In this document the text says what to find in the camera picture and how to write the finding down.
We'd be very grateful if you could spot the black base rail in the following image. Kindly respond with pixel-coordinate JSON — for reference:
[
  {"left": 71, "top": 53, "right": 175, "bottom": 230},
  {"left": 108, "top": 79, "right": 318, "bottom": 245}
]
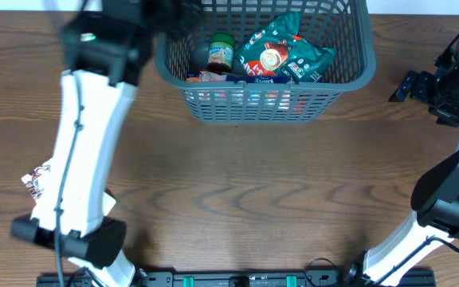
[{"left": 35, "top": 269, "right": 437, "bottom": 287}]

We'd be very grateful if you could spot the colourful tissue multipack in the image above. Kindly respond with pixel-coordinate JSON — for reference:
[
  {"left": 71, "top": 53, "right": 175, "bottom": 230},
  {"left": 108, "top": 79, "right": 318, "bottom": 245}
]
[{"left": 182, "top": 70, "right": 294, "bottom": 112}]

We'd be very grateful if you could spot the grey plastic lattice basket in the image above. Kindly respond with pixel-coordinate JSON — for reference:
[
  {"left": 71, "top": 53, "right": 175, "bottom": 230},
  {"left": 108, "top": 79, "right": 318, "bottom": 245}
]
[{"left": 155, "top": 0, "right": 376, "bottom": 124}]

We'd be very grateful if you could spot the green lid jar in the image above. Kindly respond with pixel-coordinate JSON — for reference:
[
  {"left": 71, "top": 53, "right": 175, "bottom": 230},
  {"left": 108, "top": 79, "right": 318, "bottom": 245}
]
[{"left": 206, "top": 33, "right": 235, "bottom": 73}]

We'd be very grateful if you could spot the green coffee sachet bag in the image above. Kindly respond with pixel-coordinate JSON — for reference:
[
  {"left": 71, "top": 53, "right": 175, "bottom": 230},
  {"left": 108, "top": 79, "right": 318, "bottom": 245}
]
[{"left": 234, "top": 11, "right": 336, "bottom": 82}]

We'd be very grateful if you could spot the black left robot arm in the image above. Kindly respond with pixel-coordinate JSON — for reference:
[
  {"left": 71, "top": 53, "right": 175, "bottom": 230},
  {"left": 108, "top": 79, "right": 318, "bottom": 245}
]
[{"left": 11, "top": 0, "right": 203, "bottom": 286}]

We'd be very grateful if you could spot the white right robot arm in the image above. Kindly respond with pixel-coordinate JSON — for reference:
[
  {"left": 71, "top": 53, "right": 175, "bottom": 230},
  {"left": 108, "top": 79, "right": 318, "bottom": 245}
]
[{"left": 345, "top": 34, "right": 459, "bottom": 286}]

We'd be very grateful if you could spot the beige brown snack pouch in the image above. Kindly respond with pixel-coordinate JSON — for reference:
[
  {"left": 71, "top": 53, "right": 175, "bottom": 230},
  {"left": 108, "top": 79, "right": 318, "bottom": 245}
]
[{"left": 21, "top": 158, "right": 117, "bottom": 215}]

